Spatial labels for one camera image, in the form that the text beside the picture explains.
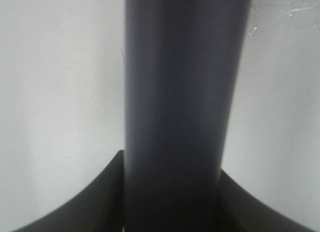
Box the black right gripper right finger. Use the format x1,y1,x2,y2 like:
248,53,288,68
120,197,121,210
218,170,313,231

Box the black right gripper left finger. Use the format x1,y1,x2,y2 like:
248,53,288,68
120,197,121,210
16,150,125,231

